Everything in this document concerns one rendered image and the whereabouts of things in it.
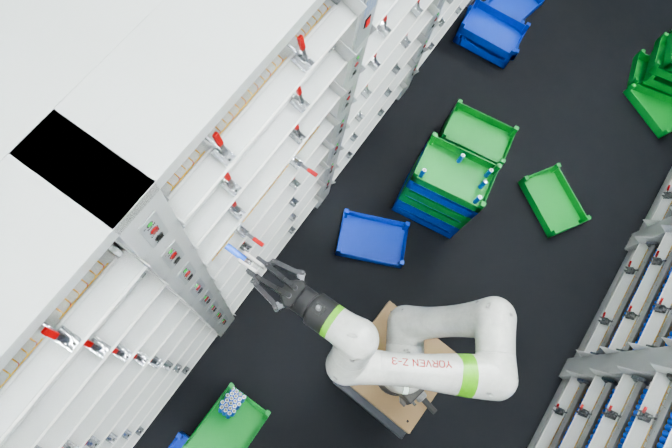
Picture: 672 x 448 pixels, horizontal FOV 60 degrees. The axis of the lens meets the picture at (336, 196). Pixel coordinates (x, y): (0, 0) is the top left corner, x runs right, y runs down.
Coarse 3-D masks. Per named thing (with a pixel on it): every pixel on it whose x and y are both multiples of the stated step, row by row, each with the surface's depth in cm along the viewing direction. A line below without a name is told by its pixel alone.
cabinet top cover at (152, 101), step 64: (192, 0) 97; (256, 0) 98; (320, 0) 102; (128, 64) 92; (192, 64) 93; (256, 64) 94; (64, 128) 88; (128, 128) 89; (192, 128) 90; (0, 192) 84; (128, 192) 86; (0, 256) 81; (64, 256) 82; (0, 320) 78
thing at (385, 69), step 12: (432, 12) 221; (420, 24) 220; (408, 36) 217; (396, 48) 214; (396, 60) 214; (384, 72) 211; (372, 84) 209; (360, 96) 207; (360, 108) 206; (348, 120) 204
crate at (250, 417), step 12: (216, 408) 230; (240, 408) 233; (252, 408) 234; (204, 420) 225; (216, 420) 228; (228, 420) 229; (240, 420) 230; (252, 420) 231; (264, 420) 228; (204, 432) 225; (216, 432) 226; (228, 432) 227; (240, 432) 228; (252, 432) 229; (192, 444) 222; (204, 444) 223; (216, 444) 224; (228, 444) 225; (240, 444) 226
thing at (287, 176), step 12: (324, 120) 181; (336, 120) 178; (324, 132) 181; (312, 144) 179; (300, 156) 177; (288, 168) 175; (300, 168) 176; (288, 180) 175; (276, 192) 173; (264, 204) 171; (252, 216) 169; (252, 228) 169; (240, 240) 167; (228, 252) 166; (216, 264) 164; (216, 276) 164
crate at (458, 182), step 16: (432, 144) 236; (448, 144) 232; (432, 160) 233; (448, 160) 234; (464, 160) 235; (480, 160) 232; (416, 176) 224; (432, 176) 231; (448, 176) 232; (464, 176) 232; (480, 176) 233; (448, 192) 224; (464, 192) 230; (480, 192) 231; (480, 208) 224
